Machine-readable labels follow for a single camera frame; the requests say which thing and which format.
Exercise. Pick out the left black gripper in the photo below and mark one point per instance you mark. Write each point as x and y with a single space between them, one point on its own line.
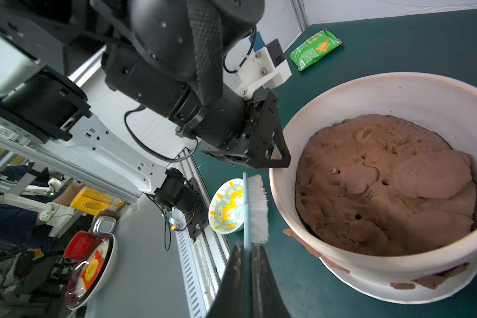
235 131

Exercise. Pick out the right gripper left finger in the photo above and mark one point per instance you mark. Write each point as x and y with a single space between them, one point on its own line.
233 297

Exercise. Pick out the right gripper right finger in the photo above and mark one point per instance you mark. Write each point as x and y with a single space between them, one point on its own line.
266 298

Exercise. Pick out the teal scrub brush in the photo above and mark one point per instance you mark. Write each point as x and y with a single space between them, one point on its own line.
255 211

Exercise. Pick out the white ceramic pot with mud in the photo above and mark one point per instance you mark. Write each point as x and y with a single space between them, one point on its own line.
382 185

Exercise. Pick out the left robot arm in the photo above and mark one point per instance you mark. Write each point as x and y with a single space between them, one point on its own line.
168 56

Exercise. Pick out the yellow patterned small plate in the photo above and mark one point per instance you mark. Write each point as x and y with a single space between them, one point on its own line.
225 213

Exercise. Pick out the green snack packet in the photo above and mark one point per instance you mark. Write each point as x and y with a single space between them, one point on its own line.
314 49

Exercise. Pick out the red white plate outside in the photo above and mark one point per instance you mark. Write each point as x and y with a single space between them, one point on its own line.
93 272

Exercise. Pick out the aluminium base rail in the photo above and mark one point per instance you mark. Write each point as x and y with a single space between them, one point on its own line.
203 259

